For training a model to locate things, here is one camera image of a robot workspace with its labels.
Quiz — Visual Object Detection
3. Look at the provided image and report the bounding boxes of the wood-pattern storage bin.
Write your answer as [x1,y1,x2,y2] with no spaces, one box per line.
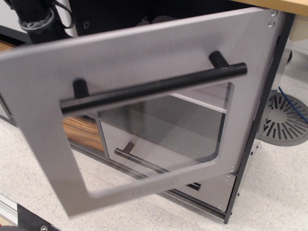
[0,40,17,52]
[62,116,104,152]

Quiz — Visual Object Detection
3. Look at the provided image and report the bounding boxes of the grey round slotted base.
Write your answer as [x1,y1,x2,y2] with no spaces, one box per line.
[256,92,308,146]

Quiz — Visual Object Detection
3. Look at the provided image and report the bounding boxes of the lower wood-pattern storage bin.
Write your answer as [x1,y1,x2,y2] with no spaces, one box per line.
[62,116,104,152]

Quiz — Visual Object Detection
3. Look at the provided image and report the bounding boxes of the aluminium rail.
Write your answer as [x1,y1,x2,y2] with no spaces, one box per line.
[0,193,18,226]

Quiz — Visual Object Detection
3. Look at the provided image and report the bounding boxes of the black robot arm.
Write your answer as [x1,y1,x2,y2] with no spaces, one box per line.
[6,0,75,44]

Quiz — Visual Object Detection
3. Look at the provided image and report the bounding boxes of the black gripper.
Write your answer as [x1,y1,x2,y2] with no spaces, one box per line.
[26,23,71,44]

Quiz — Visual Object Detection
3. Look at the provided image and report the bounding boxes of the wooden countertop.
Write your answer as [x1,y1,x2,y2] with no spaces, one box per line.
[235,0,308,16]

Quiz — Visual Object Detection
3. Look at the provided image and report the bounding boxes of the upper wood-pattern storage bin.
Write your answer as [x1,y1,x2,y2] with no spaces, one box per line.
[0,40,17,52]

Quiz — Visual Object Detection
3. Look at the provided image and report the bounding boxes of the black toy kitchen frame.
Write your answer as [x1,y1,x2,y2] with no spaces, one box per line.
[0,0,296,225]

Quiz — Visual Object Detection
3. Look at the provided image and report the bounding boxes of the black drawer handle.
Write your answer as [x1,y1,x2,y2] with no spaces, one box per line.
[109,140,206,177]

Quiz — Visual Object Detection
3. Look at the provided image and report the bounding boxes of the blue cable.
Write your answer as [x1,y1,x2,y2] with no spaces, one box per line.
[278,86,308,124]

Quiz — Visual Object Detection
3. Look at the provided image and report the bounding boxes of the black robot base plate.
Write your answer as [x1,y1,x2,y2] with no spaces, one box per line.
[0,203,63,231]

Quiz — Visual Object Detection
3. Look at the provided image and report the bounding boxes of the white oven shelf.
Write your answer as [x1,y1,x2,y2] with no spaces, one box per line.
[170,83,232,114]

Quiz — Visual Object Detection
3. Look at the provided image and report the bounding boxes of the grey lower oven drawer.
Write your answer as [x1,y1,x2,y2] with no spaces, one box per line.
[101,122,235,212]

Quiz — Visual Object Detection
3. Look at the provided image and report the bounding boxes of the black oven door handle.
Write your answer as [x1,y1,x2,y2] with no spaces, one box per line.
[60,51,247,115]

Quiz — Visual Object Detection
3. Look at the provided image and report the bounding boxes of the grey toy oven door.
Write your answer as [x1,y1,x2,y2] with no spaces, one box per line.
[0,7,286,216]

